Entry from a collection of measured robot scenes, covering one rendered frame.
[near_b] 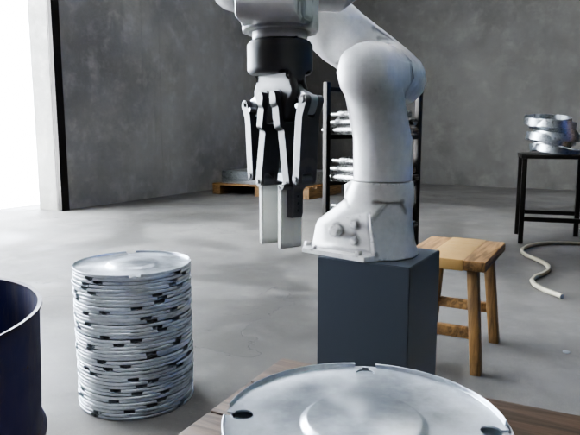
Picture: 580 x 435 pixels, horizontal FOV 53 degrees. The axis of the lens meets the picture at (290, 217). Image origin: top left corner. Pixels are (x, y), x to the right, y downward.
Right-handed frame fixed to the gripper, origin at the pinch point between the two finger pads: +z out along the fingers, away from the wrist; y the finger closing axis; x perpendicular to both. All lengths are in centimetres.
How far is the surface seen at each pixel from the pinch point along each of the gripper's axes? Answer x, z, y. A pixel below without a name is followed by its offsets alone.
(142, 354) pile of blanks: -10, 41, 72
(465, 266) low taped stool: -93, 25, 45
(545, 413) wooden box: -24.0, 23.2, -20.7
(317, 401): 1.5, 19.2, -9.2
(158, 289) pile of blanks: -15, 26, 74
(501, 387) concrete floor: -95, 57, 33
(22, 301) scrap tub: 23.9, 12.5, 26.6
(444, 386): -13.8, 19.6, -13.8
